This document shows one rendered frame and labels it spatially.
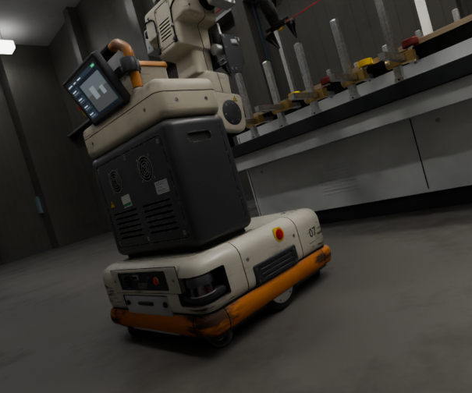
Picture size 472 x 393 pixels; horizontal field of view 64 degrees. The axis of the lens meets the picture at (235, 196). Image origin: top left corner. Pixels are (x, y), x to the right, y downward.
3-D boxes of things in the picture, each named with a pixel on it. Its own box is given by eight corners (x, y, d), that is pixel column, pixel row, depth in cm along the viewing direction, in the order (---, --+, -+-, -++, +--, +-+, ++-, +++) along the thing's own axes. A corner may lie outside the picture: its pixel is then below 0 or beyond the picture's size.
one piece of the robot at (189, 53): (215, 132, 132) (185, -33, 136) (157, 158, 159) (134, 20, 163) (264, 134, 150) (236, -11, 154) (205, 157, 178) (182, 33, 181)
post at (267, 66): (286, 133, 237) (266, 60, 236) (282, 135, 240) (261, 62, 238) (289, 133, 240) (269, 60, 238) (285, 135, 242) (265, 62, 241)
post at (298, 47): (320, 122, 220) (297, 41, 218) (315, 123, 222) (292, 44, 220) (323, 121, 222) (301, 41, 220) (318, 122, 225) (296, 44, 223)
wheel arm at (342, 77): (336, 80, 181) (334, 72, 181) (330, 83, 183) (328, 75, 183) (374, 80, 211) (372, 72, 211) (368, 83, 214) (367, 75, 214)
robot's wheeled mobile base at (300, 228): (216, 349, 101) (189, 260, 100) (111, 329, 146) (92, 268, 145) (338, 263, 148) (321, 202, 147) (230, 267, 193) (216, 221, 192)
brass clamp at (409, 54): (413, 58, 177) (410, 47, 177) (385, 70, 187) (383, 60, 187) (417, 58, 182) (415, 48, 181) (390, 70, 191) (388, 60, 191)
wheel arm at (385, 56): (386, 59, 163) (384, 50, 163) (379, 62, 166) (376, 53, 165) (420, 61, 194) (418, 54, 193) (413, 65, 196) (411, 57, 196)
